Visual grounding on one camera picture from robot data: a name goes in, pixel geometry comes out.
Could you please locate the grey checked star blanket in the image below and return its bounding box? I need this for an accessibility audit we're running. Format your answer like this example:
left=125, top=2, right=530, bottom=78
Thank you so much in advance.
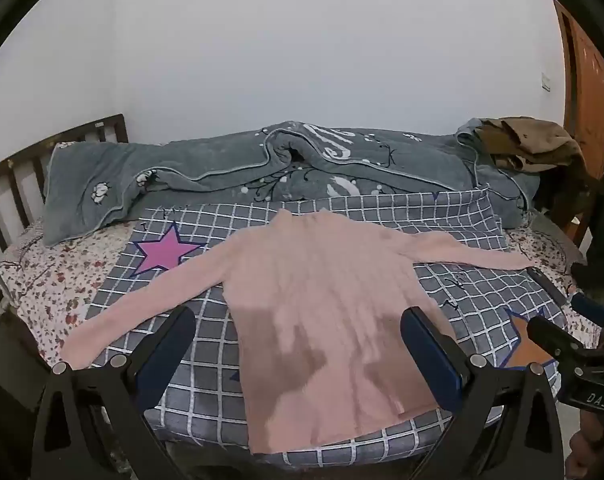
left=84, top=187, right=570, bottom=466

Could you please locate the person's right hand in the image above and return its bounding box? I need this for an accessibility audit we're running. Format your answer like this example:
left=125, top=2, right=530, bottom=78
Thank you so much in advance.
left=568, top=409, right=604, bottom=480

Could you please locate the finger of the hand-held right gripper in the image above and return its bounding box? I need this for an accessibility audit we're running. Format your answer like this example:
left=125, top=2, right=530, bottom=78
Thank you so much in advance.
left=526, top=314, right=589, bottom=362
left=569, top=291, right=604, bottom=333

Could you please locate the brown wooden door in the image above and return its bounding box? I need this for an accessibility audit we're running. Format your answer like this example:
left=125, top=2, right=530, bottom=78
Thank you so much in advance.
left=552, top=0, right=604, bottom=181

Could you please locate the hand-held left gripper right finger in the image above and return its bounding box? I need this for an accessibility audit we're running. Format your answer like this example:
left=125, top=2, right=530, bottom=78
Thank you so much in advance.
left=400, top=306, right=566, bottom=480

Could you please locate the grey fleece quilt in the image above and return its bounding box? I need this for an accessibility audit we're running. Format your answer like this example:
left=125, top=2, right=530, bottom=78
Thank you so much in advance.
left=42, top=120, right=540, bottom=247

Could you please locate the pink knit sweater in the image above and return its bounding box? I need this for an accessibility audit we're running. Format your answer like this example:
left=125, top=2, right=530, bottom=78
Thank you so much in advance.
left=59, top=209, right=535, bottom=456

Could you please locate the floral bed sheet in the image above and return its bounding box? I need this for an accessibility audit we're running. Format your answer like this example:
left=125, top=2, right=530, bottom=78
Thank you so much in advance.
left=0, top=210, right=604, bottom=368

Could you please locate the brown clothes pile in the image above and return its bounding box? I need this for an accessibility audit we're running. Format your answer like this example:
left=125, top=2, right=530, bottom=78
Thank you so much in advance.
left=477, top=116, right=590, bottom=181

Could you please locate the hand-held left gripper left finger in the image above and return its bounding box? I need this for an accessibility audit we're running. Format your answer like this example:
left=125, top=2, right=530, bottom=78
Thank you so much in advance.
left=31, top=306, right=197, bottom=480

